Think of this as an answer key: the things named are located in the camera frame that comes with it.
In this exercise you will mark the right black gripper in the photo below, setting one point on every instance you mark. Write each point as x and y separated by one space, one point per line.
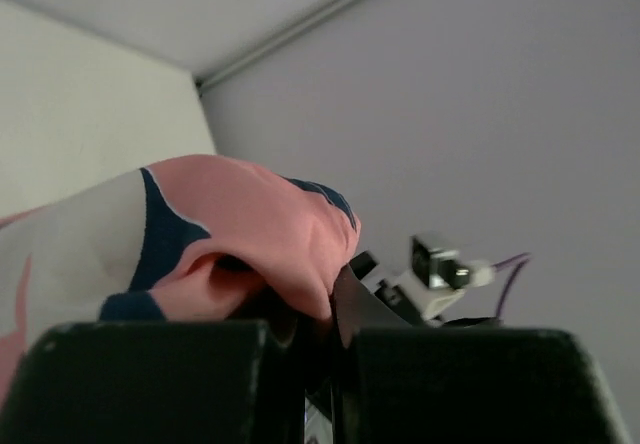
371 298

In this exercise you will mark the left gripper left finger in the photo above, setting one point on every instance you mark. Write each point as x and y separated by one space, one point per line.
230 382

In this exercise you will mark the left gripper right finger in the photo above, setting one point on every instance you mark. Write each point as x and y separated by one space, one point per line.
484 385

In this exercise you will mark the pink star patterned shorts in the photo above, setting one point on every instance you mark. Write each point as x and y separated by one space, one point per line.
189 238

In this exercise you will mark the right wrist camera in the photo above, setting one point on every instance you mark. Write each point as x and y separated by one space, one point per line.
436 279

